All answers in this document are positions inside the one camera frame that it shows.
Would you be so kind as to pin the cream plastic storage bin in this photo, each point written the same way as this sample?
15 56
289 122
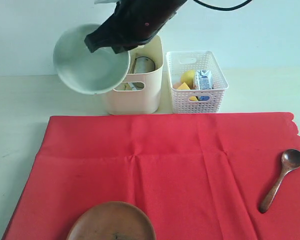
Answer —
139 93

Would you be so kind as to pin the brown wooden plate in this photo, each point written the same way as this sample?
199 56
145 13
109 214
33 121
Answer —
113 220

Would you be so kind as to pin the brown wooden spoon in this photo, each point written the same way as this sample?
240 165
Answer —
290 160

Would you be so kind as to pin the yellow lemon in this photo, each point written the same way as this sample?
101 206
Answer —
188 77

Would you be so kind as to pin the stainless steel cup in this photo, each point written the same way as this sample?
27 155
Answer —
144 65

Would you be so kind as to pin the white ceramic bowl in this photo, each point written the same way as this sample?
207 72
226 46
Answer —
85 72

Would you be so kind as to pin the blue white milk carton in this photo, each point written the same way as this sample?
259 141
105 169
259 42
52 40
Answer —
203 80

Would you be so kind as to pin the brown egg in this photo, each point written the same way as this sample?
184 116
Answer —
177 85

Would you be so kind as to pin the red tablecloth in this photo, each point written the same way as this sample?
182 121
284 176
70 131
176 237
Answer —
196 176

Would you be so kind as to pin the white perforated plastic basket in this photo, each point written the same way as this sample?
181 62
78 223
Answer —
195 101

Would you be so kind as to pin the yellow cheese wedge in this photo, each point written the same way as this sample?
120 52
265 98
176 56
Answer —
183 87

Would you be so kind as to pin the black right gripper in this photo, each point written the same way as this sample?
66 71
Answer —
133 23

